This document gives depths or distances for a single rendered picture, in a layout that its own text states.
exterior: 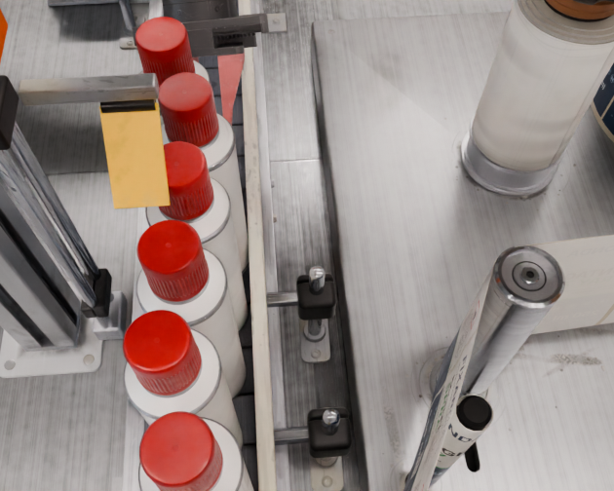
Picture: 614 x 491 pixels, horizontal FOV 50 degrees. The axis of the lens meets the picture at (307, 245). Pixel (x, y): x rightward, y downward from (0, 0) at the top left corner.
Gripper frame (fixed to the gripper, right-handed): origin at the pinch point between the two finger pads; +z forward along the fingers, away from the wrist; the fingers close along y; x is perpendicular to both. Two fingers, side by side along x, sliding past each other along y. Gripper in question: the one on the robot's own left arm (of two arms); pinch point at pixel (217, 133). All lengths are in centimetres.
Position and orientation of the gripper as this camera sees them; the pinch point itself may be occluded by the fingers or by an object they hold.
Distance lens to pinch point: 56.9
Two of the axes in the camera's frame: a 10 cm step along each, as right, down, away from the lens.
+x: -0.9, -3.5, 9.3
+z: 0.9, 9.3, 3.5
